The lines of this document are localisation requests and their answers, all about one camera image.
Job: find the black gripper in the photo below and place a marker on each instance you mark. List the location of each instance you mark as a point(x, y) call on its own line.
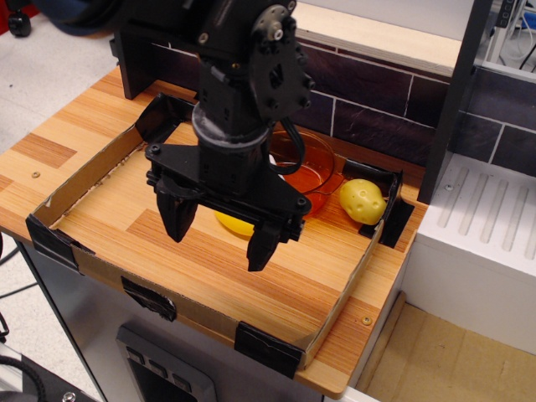
point(233, 175)

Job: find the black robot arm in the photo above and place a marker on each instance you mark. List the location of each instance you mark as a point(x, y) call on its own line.
point(251, 81)

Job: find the orange transparent plastic pot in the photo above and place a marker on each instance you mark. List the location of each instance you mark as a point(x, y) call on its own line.
point(318, 176)

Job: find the cardboard fence with black tape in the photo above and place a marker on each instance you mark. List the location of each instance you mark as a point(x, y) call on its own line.
point(104, 222)

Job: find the yellow toy banana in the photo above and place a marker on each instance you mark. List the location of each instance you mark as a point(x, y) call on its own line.
point(236, 226)

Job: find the yellow toy potato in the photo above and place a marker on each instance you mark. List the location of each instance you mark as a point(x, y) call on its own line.
point(363, 201)

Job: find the grey oven control panel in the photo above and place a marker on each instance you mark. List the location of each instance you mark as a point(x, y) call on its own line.
point(159, 375)

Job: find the white toy sink drainer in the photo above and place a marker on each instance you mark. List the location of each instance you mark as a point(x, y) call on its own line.
point(473, 259)

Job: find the black caster wheel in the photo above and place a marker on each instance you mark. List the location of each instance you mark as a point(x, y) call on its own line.
point(19, 24)

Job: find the dark grey vertical post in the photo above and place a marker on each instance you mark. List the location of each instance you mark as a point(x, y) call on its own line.
point(440, 151)

